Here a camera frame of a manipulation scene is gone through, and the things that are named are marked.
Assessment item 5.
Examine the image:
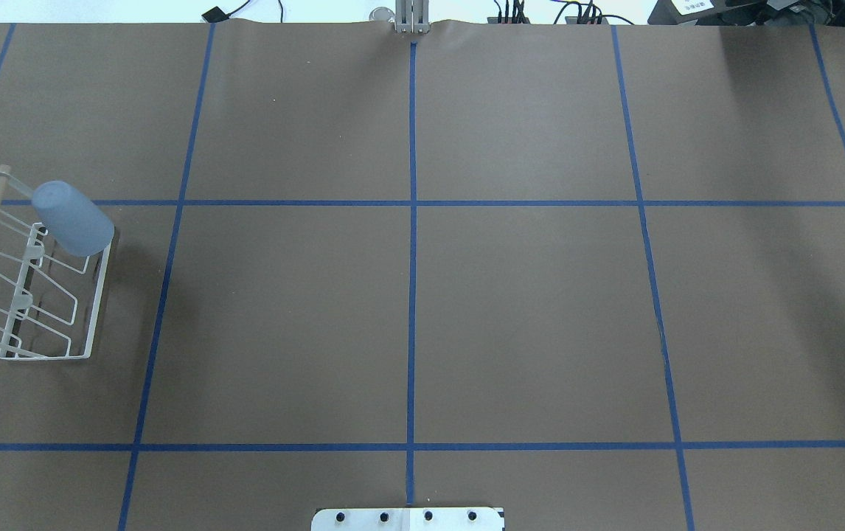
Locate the white wire cup holder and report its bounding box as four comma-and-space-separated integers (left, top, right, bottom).
0, 165, 118, 362

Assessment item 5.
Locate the light blue plastic cup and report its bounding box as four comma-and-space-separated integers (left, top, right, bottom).
31, 179, 115, 257

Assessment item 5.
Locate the aluminium frame post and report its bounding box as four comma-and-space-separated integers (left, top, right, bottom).
394, 0, 431, 34

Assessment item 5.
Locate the small black sensor puck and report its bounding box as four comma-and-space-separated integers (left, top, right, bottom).
201, 7, 230, 24

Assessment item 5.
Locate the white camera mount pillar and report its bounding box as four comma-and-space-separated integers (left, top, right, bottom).
310, 507, 506, 530

